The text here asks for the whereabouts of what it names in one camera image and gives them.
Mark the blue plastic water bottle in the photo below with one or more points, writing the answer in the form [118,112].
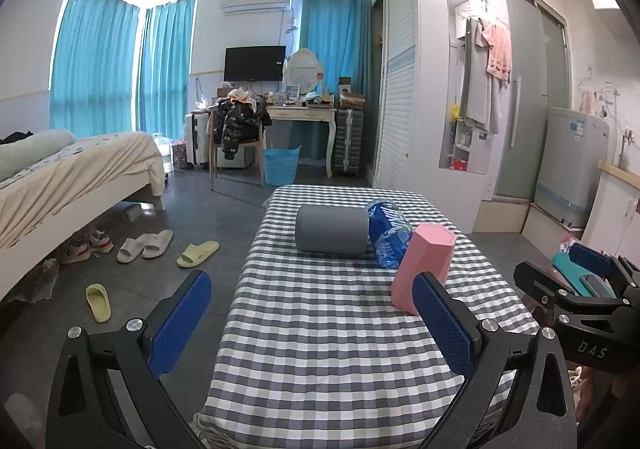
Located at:
[389,235]

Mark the green slipper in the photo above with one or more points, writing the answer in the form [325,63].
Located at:
[198,253]
[98,302]

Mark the white and red sneaker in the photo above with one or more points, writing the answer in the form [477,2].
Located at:
[100,241]
[75,251]

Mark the metal faucet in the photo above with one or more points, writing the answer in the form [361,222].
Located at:
[624,149]

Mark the grey checkered tablecloth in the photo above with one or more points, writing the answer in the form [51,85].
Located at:
[325,344]

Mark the teal box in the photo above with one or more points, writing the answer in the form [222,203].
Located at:
[567,271]

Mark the grey towel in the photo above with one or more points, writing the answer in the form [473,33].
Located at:
[474,79]

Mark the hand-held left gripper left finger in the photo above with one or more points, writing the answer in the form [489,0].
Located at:
[179,325]

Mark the bed with beige sheet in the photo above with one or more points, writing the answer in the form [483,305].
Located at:
[75,179]

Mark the white air conditioner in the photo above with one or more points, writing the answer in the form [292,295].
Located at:
[256,1]

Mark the grey cup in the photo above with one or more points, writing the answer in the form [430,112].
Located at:
[332,229]

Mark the dark camouflage jacket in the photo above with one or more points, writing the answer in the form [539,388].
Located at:
[240,124]

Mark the white suitcase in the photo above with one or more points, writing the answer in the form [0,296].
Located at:
[197,139]

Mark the pink towel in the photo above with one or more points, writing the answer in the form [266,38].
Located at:
[499,54]

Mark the grey suitcase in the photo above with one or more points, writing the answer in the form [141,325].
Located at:
[348,141]

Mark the blue curtain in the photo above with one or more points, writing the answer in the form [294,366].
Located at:
[337,29]
[92,59]
[165,69]

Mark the round white mirror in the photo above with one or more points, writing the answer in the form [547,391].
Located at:
[302,69]

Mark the pale green pillow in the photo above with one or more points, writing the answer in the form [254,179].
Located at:
[30,154]

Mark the frosted glass door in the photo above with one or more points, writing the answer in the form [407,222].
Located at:
[527,89]

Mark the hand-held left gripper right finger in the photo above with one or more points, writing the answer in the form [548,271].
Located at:
[446,329]

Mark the black flat television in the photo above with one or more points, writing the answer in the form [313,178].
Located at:
[254,63]

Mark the patterned gift bag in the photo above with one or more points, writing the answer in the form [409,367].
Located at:
[179,154]

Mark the person's right forearm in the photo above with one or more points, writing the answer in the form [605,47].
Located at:
[597,396]

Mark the clear water jug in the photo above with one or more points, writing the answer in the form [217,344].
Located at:
[162,154]

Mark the white slipper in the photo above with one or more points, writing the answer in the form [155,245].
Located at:
[131,249]
[157,243]

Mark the pink hexagonal cup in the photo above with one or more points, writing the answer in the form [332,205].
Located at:
[425,256]

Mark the white washing machine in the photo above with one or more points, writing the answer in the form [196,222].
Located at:
[570,164]

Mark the white dressing table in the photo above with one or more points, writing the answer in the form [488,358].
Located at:
[305,115]

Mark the white towel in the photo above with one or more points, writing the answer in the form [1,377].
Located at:
[496,104]

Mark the white wardrobe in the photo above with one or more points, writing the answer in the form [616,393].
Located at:
[400,79]

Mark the cardboard box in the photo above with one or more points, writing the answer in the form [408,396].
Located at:
[351,96]

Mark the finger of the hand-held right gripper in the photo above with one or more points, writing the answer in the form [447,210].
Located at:
[545,285]
[590,260]

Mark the wooden chair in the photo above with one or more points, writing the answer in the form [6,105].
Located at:
[216,149]

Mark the blue plastic basket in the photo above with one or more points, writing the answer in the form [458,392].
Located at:
[281,166]

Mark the white cabinet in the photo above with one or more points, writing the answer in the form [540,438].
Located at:
[615,209]

